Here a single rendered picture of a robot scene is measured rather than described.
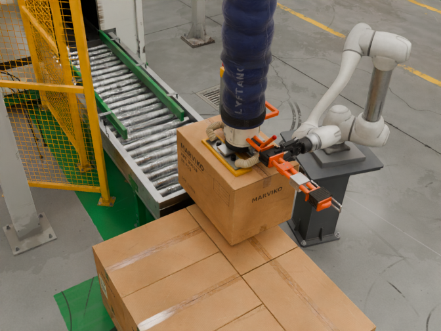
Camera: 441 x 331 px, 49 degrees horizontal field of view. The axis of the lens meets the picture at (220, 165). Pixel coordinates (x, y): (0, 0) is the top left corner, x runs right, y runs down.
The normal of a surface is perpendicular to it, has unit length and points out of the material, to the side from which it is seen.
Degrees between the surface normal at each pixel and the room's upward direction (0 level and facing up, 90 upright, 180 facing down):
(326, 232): 90
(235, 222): 89
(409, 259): 0
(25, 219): 90
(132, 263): 0
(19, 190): 90
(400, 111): 0
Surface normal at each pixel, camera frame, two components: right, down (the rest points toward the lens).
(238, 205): 0.53, 0.54
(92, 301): 0.04, -0.77
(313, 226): 0.29, 0.62
